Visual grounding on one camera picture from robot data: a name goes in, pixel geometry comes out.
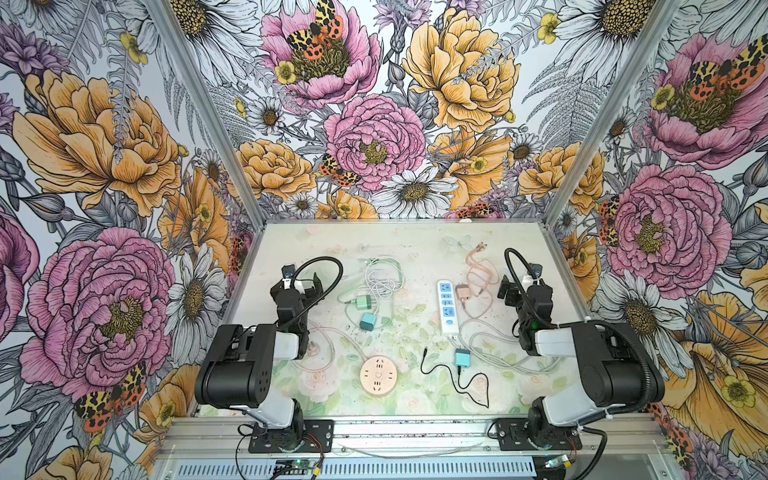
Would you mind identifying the teal charger adapter right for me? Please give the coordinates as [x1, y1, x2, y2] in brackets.
[454, 349, 471, 369]

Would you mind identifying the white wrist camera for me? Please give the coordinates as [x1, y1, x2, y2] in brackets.
[280, 264, 314, 294]
[522, 263, 543, 291]

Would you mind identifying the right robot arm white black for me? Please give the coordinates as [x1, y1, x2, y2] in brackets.
[504, 247, 665, 449]

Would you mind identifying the green circuit board right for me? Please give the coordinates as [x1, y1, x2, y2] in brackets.
[544, 454, 571, 469]

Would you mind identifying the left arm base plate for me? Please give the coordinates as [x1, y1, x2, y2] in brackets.
[248, 419, 335, 454]

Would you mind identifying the teal charger adapter left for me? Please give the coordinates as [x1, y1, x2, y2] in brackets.
[359, 313, 377, 331]

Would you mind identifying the white blue power strip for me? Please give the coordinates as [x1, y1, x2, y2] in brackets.
[437, 280, 459, 336]

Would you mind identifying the green circuit board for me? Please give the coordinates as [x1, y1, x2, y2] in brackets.
[273, 459, 320, 476]
[544, 454, 571, 469]

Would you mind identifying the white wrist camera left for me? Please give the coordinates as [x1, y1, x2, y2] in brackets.
[280, 264, 314, 294]

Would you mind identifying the teal charger adapter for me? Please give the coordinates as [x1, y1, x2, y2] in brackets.
[359, 313, 377, 331]
[454, 349, 471, 369]

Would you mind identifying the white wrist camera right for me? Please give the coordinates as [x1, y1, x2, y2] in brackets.
[522, 263, 543, 291]

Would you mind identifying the pink socket cord with plug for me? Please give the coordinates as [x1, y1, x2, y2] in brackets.
[296, 320, 368, 374]

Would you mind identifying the pink charger adapter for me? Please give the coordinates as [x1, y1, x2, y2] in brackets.
[456, 284, 472, 303]

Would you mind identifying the white power strip cord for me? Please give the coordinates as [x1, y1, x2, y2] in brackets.
[446, 316, 562, 376]

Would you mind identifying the round pink power socket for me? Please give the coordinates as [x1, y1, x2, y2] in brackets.
[359, 356, 398, 396]

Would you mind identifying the black cable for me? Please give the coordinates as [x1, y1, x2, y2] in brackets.
[419, 347, 491, 410]

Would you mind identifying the green circuit board left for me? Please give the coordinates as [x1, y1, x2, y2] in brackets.
[273, 459, 320, 476]

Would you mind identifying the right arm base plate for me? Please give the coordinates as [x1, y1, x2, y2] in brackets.
[489, 418, 582, 451]

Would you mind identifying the pink usb cable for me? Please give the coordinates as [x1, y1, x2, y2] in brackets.
[461, 242, 500, 319]

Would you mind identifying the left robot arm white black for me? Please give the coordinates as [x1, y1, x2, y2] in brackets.
[194, 256, 344, 454]

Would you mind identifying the aluminium front rail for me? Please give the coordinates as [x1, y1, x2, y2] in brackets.
[158, 414, 668, 460]

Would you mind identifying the white thin cable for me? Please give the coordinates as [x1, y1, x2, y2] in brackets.
[362, 259, 406, 300]

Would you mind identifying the green charger adapter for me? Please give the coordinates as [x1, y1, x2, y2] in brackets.
[354, 294, 373, 311]

